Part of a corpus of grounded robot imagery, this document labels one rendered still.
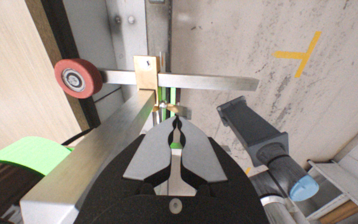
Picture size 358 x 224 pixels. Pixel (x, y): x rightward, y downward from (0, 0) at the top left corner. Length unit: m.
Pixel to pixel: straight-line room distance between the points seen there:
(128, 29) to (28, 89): 0.35
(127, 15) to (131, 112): 0.43
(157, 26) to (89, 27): 0.20
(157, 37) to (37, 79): 0.32
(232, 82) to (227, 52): 0.92
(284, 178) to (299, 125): 1.32
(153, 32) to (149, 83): 0.21
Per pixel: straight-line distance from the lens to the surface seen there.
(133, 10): 0.55
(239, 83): 0.31
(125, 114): 0.17
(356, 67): 2.14
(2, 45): 0.40
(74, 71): 0.30
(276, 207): 0.83
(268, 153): 0.93
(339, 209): 2.98
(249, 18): 1.29
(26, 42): 0.36
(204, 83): 0.28
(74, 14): 0.45
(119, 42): 0.56
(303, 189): 0.86
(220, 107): 1.32
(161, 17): 0.44
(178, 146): 0.40
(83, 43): 0.44
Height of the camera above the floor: 1.12
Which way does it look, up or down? 62 degrees down
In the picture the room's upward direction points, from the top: 179 degrees counter-clockwise
